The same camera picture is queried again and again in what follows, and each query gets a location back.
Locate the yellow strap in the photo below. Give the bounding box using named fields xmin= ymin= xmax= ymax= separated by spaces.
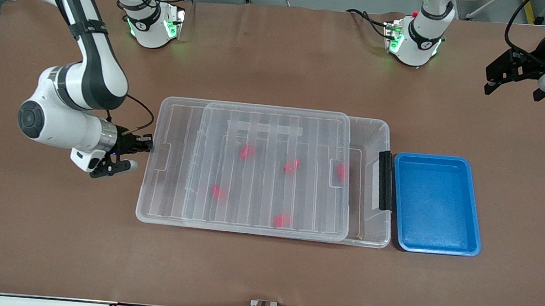
xmin=520 ymin=0 xmax=541 ymax=22

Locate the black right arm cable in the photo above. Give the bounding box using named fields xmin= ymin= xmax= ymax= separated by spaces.
xmin=32 ymin=0 xmax=164 ymax=138

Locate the black box handle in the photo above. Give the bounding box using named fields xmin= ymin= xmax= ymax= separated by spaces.
xmin=377 ymin=150 xmax=396 ymax=212

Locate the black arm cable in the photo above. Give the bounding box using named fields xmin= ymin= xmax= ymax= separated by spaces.
xmin=502 ymin=0 xmax=540 ymax=60
xmin=32 ymin=0 xmax=164 ymax=138

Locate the clear plastic storage box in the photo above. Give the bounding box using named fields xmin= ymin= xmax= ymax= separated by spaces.
xmin=180 ymin=101 xmax=401 ymax=250

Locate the grey diagonal metal bar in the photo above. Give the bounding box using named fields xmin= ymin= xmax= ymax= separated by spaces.
xmin=465 ymin=0 xmax=503 ymax=23

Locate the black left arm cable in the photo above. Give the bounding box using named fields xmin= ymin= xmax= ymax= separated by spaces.
xmin=502 ymin=0 xmax=540 ymax=60

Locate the clear plastic box lid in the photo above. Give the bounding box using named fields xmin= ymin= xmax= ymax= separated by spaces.
xmin=134 ymin=94 xmax=359 ymax=242

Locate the blue plastic tray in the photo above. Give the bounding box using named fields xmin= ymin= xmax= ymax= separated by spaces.
xmin=386 ymin=151 xmax=489 ymax=258

